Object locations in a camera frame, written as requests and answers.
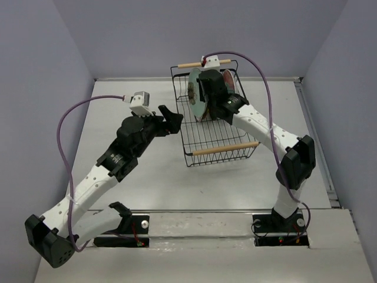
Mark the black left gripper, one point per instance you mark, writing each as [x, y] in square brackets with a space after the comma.
[172, 124]

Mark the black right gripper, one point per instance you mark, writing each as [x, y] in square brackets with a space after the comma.
[202, 96]

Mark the pale green plate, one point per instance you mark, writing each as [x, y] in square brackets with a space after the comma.
[196, 100]

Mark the red teal flower plate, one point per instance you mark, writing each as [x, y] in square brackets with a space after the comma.
[229, 81]

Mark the black wire dish rack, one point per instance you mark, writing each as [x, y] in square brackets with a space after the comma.
[207, 141]

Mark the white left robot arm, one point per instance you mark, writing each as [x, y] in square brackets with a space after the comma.
[51, 234]

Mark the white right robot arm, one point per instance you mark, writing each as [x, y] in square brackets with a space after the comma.
[294, 155]

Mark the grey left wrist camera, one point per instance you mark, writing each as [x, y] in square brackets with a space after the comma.
[139, 104]

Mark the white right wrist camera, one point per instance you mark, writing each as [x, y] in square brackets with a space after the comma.
[210, 63]

